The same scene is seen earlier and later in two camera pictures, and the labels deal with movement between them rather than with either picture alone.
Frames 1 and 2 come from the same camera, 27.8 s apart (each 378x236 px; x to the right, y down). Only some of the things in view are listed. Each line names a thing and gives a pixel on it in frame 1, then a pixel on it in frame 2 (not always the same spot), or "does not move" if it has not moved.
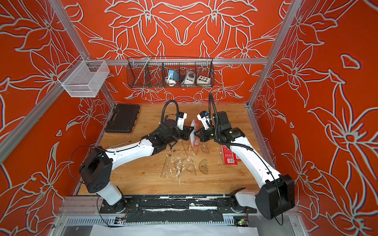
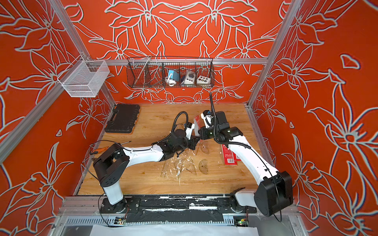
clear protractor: x=204 y=148 does not move
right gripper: x=203 y=136 does not move
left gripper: x=187 y=132 -> x=194 y=141
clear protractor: x=203 y=166 does not move
